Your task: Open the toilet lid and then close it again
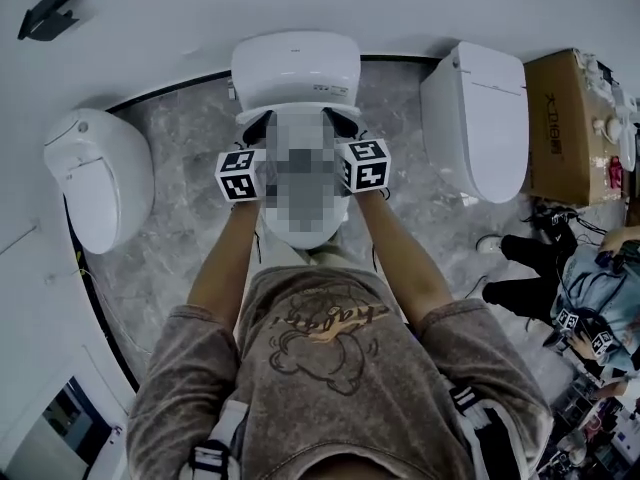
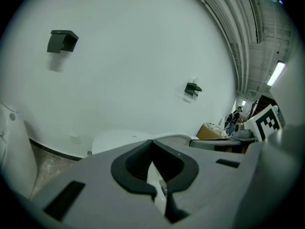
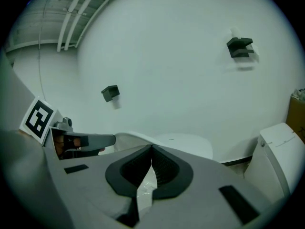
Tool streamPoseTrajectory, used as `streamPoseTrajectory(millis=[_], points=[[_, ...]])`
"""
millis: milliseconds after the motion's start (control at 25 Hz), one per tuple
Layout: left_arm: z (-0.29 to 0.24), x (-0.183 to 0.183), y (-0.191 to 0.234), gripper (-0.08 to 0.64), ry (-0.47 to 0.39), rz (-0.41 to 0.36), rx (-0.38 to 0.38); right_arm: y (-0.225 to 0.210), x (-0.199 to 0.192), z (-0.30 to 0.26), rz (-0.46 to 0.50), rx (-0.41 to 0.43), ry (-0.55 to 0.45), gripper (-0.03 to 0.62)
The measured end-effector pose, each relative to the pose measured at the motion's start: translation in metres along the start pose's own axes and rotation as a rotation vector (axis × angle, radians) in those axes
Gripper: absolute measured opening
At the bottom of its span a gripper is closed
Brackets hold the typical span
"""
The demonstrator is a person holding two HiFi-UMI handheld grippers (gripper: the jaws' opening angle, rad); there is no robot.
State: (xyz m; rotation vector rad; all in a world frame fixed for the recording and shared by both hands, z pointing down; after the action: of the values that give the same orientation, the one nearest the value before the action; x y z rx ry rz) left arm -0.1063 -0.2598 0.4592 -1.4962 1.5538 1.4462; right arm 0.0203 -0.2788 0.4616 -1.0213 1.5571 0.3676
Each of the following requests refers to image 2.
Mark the white egg-shaped toilet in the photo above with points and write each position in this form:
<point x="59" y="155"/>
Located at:
<point x="14" y="151"/>

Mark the small black tissue holder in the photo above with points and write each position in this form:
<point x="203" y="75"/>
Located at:
<point x="191" y="88"/>

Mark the white ceiling air vent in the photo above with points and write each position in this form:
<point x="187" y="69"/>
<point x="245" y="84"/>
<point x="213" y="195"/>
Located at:
<point x="258" y="18"/>

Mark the brown cardboard box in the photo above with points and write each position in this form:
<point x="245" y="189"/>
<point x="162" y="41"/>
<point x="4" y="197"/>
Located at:
<point x="209" y="132"/>

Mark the large black tissue holder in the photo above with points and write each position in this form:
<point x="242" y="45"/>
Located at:
<point x="57" y="42"/>

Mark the bundle of white ceiling pipes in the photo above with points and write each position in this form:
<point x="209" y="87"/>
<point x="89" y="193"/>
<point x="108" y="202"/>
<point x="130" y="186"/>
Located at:
<point x="228" y="13"/>

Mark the brown wooden door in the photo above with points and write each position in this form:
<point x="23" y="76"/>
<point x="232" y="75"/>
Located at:
<point x="265" y="101"/>

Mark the white wall outlet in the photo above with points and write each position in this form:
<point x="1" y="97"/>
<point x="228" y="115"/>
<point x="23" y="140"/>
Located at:
<point x="75" y="139"/>

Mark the white toilet with tank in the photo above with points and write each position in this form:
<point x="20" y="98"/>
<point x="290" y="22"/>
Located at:
<point x="114" y="141"/>

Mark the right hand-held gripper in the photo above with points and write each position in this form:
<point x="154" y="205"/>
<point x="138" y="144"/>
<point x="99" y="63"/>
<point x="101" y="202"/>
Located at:
<point x="267" y="124"/>

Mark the long ceiling light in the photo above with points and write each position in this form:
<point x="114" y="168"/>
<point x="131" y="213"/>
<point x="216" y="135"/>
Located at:
<point x="276" y="73"/>

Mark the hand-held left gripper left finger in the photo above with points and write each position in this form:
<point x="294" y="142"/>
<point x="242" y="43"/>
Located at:
<point x="128" y="175"/>

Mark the small distant ceiling light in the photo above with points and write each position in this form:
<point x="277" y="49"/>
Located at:
<point x="244" y="103"/>

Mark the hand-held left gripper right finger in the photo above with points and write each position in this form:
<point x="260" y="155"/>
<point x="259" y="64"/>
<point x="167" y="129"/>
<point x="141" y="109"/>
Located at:
<point x="186" y="173"/>

